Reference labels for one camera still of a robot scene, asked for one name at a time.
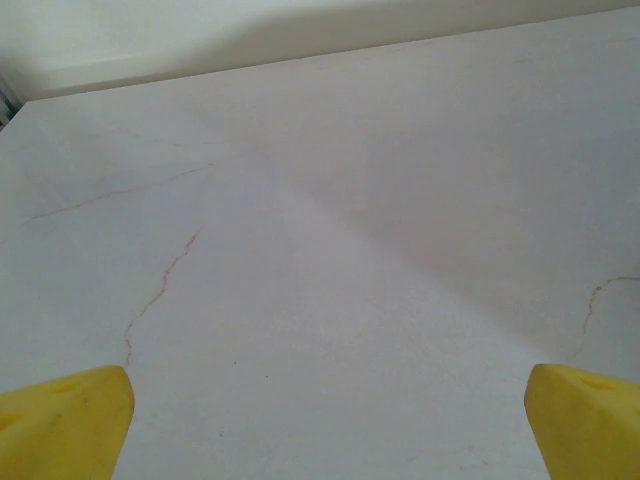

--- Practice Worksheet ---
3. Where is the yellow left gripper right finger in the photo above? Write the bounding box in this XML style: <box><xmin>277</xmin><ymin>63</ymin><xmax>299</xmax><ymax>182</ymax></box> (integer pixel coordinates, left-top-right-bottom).
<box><xmin>524</xmin><ymin>363</ymin><xmax>640</xmax><ymax>480</ymax></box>

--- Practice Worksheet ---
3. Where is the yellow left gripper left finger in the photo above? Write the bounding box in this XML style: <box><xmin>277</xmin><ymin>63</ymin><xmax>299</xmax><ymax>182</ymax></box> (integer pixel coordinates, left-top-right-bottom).
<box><xmin>0</xmin><ymin>365</ymin><xmax>136</xmax><ymax>480</ymax></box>

